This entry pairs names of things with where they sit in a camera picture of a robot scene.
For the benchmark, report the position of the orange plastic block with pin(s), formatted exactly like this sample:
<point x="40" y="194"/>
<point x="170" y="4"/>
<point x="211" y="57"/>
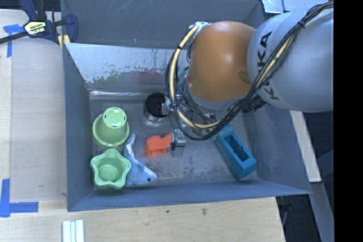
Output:
<point x="156" y="146"/>

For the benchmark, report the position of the grey metal bin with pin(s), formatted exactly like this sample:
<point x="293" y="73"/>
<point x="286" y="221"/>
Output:
<point x="198" y="170"/>

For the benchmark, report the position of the blue toy shark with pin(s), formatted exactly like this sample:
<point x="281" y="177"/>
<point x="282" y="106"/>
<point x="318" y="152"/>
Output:
<point x="139" y="171"/>

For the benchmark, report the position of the blue rectangular foam box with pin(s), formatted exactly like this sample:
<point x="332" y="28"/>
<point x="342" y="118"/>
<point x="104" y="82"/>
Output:
<point x="238" y="156"/>

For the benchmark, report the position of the green round cup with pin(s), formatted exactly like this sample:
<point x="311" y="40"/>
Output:
<point x="112" y="124"/>

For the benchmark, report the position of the green star-shaped cup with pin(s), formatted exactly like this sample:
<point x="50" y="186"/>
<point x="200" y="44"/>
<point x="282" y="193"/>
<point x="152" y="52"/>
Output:
<point x="109" y="170"/>

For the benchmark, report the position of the pale wood board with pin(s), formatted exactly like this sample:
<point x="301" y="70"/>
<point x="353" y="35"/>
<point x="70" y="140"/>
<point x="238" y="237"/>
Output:
<point x="37" y="122"/>

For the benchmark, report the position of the black cylinder on white bracket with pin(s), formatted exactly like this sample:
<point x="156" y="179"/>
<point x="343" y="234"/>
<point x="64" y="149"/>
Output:
<point x="154" y="103"/>

